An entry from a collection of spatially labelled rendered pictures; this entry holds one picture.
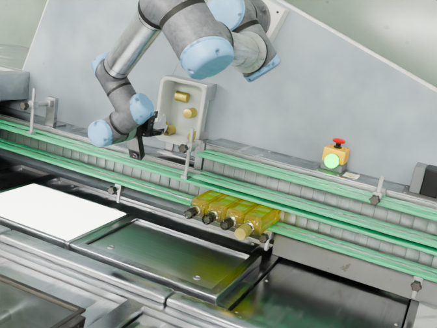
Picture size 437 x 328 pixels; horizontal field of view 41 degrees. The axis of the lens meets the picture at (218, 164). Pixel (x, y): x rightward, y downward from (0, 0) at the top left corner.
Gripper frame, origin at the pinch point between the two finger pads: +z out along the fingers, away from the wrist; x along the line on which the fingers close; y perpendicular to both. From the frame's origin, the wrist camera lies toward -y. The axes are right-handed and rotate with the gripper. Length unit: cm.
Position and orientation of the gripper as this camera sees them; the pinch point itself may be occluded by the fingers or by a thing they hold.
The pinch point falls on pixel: (158, 127)
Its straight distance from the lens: 194.1
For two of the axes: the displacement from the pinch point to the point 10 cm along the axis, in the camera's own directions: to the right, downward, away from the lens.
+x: -9.0, -2.7, 3.5
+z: 4.1, -1.7, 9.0
